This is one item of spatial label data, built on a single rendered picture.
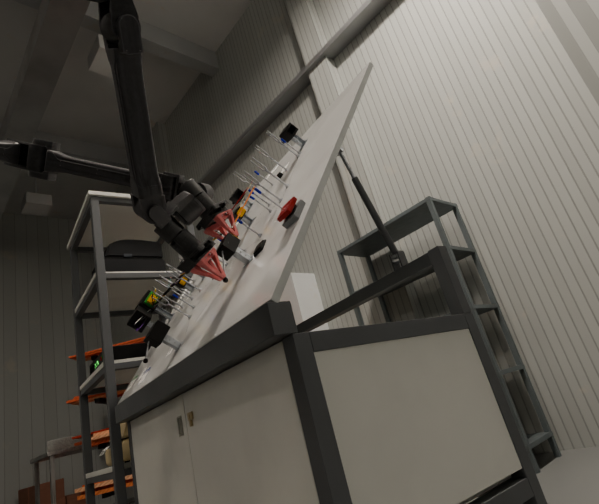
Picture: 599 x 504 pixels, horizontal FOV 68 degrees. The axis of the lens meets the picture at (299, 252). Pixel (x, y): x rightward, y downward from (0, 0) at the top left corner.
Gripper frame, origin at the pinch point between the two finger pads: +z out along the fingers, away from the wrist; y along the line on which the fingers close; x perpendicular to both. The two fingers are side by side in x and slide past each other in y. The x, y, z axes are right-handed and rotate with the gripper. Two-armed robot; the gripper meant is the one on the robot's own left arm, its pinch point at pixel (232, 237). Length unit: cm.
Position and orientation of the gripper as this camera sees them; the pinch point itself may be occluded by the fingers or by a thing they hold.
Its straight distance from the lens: 124.0
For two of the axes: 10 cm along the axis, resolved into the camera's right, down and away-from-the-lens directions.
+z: 6.7, 7.4, -0.4
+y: -6.0, 5.7, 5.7
